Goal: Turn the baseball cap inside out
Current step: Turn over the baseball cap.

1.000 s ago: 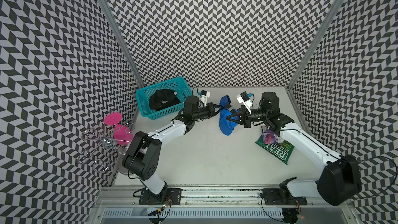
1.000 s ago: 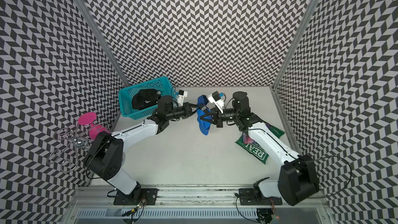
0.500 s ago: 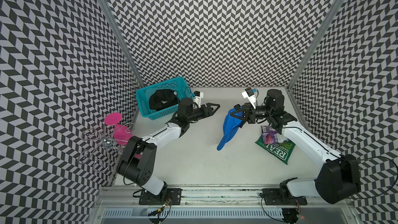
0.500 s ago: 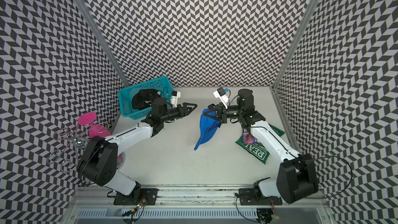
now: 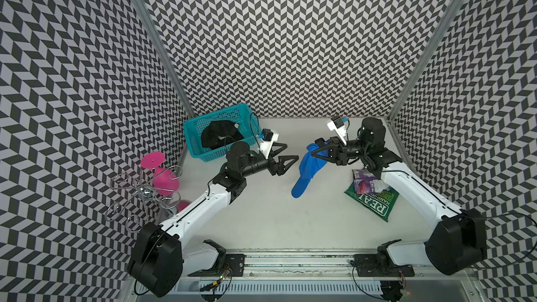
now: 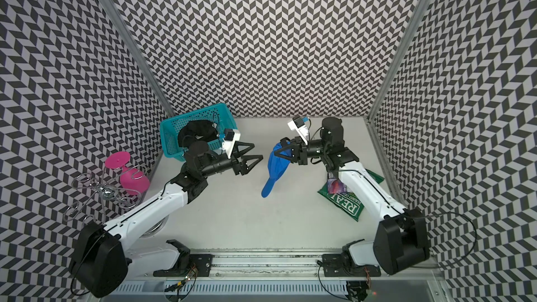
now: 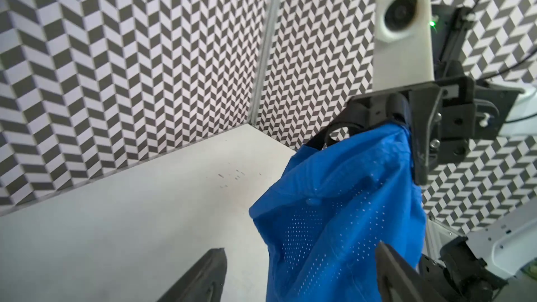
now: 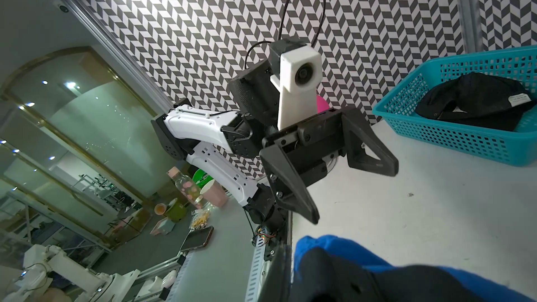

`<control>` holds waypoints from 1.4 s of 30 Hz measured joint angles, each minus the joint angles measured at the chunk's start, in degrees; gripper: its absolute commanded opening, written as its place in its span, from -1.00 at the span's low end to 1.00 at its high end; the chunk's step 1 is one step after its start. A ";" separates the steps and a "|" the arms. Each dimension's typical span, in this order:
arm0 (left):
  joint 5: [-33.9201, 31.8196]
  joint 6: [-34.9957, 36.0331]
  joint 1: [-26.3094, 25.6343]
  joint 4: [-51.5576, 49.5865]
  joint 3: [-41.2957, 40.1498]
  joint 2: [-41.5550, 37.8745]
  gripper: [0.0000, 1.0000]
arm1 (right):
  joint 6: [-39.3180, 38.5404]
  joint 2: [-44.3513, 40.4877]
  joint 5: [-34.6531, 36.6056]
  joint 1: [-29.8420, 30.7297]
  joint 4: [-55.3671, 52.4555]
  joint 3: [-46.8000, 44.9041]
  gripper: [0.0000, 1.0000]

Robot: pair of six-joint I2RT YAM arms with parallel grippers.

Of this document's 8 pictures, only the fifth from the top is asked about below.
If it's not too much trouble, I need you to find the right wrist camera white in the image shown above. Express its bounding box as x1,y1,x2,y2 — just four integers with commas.
327,116,348,145

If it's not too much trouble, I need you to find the purple snack packet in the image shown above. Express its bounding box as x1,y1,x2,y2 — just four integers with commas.
352,169,390,194

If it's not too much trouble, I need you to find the pink goblet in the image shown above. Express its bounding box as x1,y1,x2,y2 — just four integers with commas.
141,152,180,196

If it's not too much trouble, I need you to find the blue baseball cap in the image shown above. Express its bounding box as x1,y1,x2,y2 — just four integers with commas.
291,143,327,199

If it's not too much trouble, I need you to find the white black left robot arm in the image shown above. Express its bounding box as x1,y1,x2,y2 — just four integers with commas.
127,141,299,298

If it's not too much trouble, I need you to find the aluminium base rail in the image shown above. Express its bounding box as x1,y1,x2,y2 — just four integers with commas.
121,249,483,302

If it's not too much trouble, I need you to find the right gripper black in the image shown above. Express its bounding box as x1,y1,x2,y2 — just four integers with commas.
310,136,369,166

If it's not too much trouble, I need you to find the aluminium corner post right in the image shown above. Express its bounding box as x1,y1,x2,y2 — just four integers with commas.
387,0,465,122

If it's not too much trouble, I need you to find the aluminium corner post left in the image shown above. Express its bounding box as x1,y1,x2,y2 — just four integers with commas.
130,0,195,118

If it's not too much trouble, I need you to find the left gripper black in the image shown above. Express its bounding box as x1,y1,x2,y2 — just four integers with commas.
240,143,297,178

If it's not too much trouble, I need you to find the green snack bag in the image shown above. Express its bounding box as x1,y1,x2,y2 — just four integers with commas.
344,182,399,222

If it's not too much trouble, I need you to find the teal plastic basket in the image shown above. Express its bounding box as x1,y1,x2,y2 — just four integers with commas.
183,103,261,162

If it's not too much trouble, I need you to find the black baseball cap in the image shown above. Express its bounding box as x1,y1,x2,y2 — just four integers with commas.
201,120,244,150

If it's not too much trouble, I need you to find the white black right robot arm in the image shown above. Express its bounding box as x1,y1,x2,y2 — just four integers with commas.
311,117,487,275

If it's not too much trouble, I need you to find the silver wire rack stand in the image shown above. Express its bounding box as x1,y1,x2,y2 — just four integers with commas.
105,165,183,233

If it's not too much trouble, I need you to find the aluminium corner post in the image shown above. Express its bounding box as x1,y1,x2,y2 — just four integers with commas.
130,0,195,118
387,0,465,122

